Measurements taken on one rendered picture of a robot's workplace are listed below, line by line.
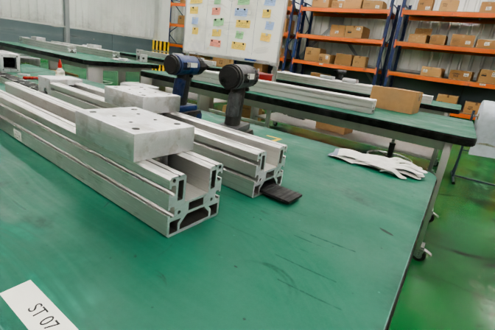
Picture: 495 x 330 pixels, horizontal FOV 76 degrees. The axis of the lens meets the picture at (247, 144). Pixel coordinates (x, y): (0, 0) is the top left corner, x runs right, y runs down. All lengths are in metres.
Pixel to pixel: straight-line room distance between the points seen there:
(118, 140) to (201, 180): 0.13
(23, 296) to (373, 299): 0.36
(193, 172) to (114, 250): 0.15
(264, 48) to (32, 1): 10.28
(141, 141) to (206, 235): 0.16
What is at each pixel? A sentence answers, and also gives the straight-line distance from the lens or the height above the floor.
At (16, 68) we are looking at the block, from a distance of 2.13.
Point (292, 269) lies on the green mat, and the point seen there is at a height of 0.78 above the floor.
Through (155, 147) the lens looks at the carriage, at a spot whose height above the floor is 0.88.
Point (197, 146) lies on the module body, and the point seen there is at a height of 0.84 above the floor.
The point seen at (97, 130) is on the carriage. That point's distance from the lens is 0.52.
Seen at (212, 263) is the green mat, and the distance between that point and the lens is 0.41.
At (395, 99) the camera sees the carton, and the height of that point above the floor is 0.86.
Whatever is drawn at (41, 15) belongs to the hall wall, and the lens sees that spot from 13.21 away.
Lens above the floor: 1.02
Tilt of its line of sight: 15 degrees down
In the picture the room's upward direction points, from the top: 8 degrees clockwise
